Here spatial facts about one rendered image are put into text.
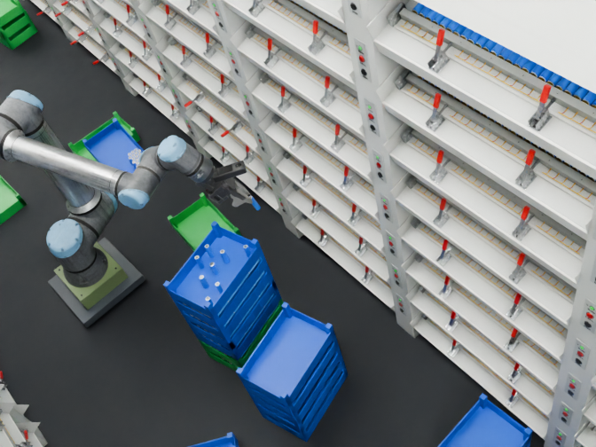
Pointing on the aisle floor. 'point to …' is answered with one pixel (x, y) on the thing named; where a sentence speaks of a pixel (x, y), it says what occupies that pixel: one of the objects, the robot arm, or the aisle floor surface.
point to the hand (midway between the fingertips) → (250, 197)
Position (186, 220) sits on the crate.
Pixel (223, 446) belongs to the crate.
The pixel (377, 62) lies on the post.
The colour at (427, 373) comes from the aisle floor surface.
